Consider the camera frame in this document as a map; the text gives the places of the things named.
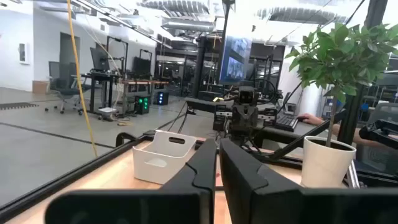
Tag yellow hanging cable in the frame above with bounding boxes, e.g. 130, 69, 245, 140
66, 0, 99, 158

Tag black office chair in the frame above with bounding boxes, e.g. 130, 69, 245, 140
44, 60, 91, 115

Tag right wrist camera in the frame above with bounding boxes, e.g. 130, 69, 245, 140
238, 89, 257, 105

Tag computer tower green lights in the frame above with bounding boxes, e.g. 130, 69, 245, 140
134, 95, 151, 115

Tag black keyboard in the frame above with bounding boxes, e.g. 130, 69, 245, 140
274, 112, 300, 132

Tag black armrest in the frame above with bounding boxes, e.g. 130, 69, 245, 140
358, 119, 398, 150

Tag green leafy plant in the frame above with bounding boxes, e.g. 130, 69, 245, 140
284, 22, 398, 147

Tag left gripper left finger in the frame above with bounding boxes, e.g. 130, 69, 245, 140
44, 138, 218, 224

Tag grey door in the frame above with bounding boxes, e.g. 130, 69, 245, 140
59, 32, 81, 82

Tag white plastic bin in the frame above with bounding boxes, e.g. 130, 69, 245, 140
132, 129, 198, 185

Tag black desk monitor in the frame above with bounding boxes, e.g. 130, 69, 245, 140
90, 47, 110, 72

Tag cardboard box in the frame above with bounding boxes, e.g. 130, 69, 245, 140
32, 80, 50, 95

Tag black desk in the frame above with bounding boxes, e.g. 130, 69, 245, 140
80, 70, 123, 114

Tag black pillar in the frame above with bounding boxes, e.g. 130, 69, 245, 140
190, 35, 208, 98

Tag person's forearm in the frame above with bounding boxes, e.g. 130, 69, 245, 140
322, 119, 386, 150

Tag white flat box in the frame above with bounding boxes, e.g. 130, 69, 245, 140
97, 106, 119, 121

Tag wooden top desk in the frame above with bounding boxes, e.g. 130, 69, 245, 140
120, 79, 170, 116

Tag person's hand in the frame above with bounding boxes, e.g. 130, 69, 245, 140
297, 113, 325, 126

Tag black framed screen panel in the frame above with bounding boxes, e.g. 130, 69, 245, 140
132, 49, 153, 80

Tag grey office chair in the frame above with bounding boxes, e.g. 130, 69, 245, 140
356, 101, 398, 175

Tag computer tower blue lights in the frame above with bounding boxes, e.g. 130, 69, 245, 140
156, 90, 170, 106

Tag white plant pot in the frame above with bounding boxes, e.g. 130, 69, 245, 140
300, 135, 358, 189

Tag computer monitor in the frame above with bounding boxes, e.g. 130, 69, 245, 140
219, 35, 253, 85

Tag grey desk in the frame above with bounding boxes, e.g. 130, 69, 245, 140
261, 119, 343, 147

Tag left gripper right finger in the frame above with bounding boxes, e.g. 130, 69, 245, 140
219, 138, 398, 224

